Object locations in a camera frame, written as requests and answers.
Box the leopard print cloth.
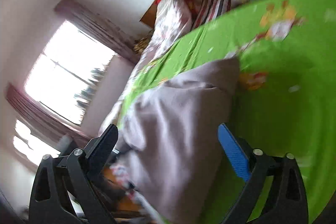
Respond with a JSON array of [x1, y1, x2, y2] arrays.
[[133, 35, 152, 54]]

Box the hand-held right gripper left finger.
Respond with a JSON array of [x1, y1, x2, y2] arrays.
[[29, 123, 119, 224]]

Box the white door with glass pane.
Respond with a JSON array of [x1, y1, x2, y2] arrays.
[[12, 119, 61, 159]]

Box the bright window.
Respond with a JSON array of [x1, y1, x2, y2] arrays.
[[24, 20, 118, 125]]

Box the red plaid bed sheet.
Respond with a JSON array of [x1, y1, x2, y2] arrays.
[[192, 0, 234, 30]]

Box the mauve knit pants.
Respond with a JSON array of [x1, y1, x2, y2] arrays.
[[115, 58, 240, 224]]

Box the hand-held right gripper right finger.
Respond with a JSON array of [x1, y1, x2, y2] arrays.
[[218, 123, 309, 224]]

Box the dark pink curtain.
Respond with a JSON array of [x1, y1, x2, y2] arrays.
[[54, 0, 143, 65], [5, 82, 93, 144]]

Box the pink floral quilt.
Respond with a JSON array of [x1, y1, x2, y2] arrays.
[[98, 0, 194, 135]]

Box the green printed blanket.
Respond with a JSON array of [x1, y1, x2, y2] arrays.
[[117, 0, 336, 224]]

